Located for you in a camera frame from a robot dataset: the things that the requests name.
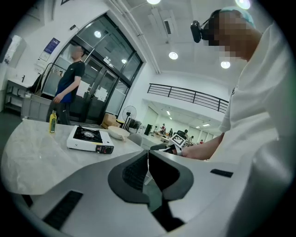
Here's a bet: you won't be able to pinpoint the teal head cap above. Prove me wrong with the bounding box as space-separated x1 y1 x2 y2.
219 6 255 27

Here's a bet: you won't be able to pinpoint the black standing fan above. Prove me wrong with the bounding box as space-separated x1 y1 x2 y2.
122 105 137 130

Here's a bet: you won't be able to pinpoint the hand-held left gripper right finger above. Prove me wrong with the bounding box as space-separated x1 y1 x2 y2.
149 150 254 237

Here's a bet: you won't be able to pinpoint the yellow bottle with black cap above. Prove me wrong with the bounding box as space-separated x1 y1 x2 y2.
49 110 57 134

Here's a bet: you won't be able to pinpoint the blue poster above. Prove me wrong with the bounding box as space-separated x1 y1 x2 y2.
43 37 61 55

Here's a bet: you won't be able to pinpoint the person's right forearm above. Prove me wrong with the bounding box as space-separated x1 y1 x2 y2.
181 135 224 161

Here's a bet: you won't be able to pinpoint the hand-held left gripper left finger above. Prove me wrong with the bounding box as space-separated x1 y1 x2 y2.
30 150 167 237

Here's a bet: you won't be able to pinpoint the grey shell chair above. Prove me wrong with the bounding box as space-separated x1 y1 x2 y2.
127 133 144 147

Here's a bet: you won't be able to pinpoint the ceiling air conditioner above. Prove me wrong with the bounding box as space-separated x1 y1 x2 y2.
148 6 179 35

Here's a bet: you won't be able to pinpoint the grey marble table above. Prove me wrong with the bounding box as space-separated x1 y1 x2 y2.
1 119 148 195

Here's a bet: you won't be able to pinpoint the metal shelf table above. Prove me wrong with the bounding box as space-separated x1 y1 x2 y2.
4 74 32 113

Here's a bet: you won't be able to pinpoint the small cardboard box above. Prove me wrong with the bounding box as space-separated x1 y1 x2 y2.
105 112 119 123

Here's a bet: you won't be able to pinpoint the person's white shirt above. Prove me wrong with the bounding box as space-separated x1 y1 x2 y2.
209 22 292 232

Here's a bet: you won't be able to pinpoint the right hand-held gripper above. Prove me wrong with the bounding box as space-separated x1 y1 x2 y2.
159 131 187 155

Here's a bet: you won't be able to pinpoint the black framed glass doors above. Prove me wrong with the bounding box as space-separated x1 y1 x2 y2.
41 13 144 125

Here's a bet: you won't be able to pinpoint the grey cabinet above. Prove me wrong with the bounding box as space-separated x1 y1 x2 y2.
20 92 53 121

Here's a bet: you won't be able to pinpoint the person's head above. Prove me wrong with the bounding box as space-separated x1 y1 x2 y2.
203 9 263 62

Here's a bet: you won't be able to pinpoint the cream frying pan wooden handle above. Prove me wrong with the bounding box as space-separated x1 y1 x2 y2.
107 125 130 142

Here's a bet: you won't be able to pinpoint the black railing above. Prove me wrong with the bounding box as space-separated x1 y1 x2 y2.
147 83 229 114

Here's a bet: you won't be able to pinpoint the large cardboard box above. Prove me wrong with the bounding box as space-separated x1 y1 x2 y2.
101 119 118 130

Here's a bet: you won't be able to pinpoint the black head camera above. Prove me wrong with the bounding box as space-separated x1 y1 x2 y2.
190 9 222 44

